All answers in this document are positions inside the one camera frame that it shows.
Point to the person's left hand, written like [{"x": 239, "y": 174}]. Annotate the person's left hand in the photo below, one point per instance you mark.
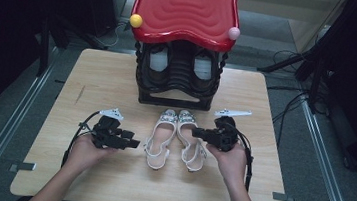
[{"x": 82, "y": 154}]

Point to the metal floor rail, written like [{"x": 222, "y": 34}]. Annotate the metal floor rail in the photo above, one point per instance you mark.
[
  {"x": 13, "y": 123},
  {"x": 326, "y": 169}
]

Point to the red and black shoe rack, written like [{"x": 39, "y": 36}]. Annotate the red and black shoe rack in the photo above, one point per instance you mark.
[{"x": 185, "y": 14}]

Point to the white slingback heeled shoe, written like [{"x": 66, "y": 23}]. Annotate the white slingback heeled shoe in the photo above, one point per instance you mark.
[
  {"x": 185, "y": 131},
  {"x": 164, "y": 132}
]

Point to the black leather shoe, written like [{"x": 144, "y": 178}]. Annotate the black leather shoe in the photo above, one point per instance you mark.
[
  {"x": 157, "y": 74},
  {"x": 202, "y": 81}
]

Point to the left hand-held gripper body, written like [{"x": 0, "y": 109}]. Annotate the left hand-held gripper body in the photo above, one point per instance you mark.
[{"x": 107, "y": 133}]

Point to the yellow ball knob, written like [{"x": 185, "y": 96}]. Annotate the yellow ball knob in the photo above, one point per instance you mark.
[{"x": 136, "y": 21}]

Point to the black metal stand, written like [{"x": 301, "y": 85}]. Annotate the black metal stand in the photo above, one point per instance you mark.
[{"x": 43, "y": 49}]

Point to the person's right hand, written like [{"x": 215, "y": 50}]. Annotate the person's right hand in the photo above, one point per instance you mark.
[{"x": 235, "y": 166}]

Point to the black tripod stand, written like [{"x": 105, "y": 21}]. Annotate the black tripod stand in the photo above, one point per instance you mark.
[{"x": 305, "y": 57}]

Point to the black cabinet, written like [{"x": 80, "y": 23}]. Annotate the black cabinet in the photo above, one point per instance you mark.
[{"x": 103, "y": 2}]

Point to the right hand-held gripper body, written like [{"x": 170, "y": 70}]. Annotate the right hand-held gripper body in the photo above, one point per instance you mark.
[{"x": 224, "y": 135}]

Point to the pink ball knob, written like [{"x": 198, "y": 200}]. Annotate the pink ball knob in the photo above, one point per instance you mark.
[{"x": 234, "y": 33}]

